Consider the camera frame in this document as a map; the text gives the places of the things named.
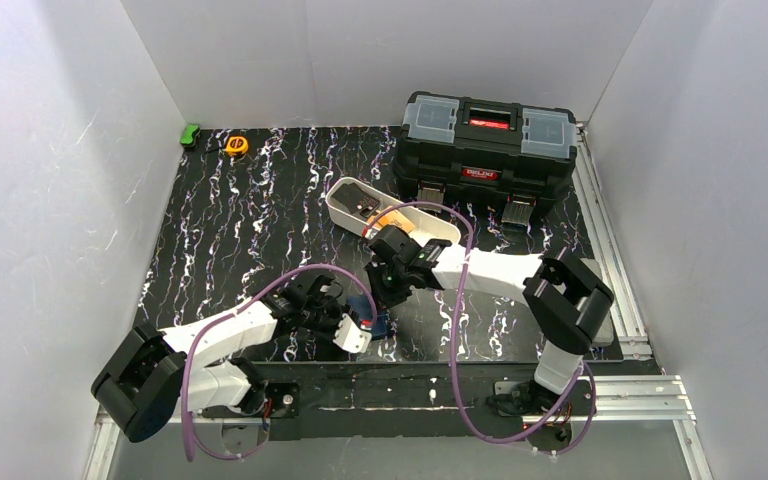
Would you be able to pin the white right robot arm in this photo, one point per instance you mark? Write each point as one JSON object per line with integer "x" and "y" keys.
{"x": 566, "y": 298}

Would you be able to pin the grey pad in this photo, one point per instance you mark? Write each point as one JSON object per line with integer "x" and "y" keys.
{"x": 606, "y": 334}

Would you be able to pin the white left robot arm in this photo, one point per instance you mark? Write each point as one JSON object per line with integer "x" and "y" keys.
{"x": 157, "y": 374}

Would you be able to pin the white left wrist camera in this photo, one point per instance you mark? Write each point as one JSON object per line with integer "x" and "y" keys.
{"x": 350, "y": 337}

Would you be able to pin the green small object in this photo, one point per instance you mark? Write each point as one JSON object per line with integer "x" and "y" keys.
{"x": 189, "y": 135}

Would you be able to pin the black card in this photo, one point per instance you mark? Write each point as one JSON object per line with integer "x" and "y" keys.
{"x": 357, "y": 201}

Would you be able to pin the yellow tape measure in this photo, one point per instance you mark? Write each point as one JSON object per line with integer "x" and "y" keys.
{"x": 236, "y": 145}

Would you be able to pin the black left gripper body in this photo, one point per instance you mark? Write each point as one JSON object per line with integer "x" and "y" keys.
{"x": 334, "y": 313}

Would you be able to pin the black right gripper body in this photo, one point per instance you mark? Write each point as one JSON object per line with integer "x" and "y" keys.
{"x": 384, "y": 245}

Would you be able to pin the white oblong plastic tray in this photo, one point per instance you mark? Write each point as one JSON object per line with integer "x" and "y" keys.
{"x": 428, "y": 227}

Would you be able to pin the aluminium frame rail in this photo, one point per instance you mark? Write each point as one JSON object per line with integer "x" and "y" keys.
{"x": 406, "y": 397}

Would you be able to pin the black plastic toolbox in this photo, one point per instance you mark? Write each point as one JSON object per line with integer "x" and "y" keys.
{"x": 516, "y": 158}

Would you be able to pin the orange card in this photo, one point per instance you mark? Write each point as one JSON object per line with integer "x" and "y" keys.
{"x": 397, "y": 219}

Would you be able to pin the blue leather card holder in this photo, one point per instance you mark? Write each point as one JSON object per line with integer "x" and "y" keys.
{"x": 362, "y": 311}

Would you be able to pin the black marbled table mat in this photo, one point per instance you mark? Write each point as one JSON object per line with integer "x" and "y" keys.
{"x": 234, "y": 224}

